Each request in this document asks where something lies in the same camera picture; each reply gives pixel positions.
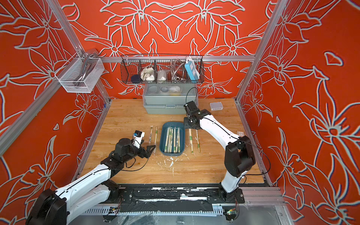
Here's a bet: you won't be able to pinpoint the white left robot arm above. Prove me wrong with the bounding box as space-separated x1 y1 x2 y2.
25 138 156 225

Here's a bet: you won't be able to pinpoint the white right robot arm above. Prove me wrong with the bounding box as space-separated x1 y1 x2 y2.
184 101 256 194

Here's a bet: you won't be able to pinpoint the wrapped chopsticks in bin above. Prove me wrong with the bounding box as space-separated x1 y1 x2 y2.
164 127 181 154

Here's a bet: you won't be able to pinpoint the grey-green lidded storage box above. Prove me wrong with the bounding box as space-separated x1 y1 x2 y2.
142 83 198 114

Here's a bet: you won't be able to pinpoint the blue white box in basket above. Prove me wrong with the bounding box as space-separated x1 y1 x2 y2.
185 57 200 81

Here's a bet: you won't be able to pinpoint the teal plastic chopstick bin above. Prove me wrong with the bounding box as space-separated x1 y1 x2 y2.
159 122 185 157

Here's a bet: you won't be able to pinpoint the white remote control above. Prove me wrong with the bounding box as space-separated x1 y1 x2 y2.
237 131 245 137

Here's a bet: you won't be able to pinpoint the metal tongs in basket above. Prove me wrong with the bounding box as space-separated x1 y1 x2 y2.
75 48 99 87

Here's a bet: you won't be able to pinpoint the white network switch box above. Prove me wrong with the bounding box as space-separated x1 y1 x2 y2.
209 102 224 111

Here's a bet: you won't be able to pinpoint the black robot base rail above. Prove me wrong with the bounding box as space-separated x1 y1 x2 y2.
98 183 245 213

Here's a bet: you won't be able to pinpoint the black wire wall basket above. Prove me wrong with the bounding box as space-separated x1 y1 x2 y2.
120 54 205 84

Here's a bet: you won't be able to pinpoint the clear plastic wall basket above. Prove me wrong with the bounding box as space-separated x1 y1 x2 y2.
55 51 105 93

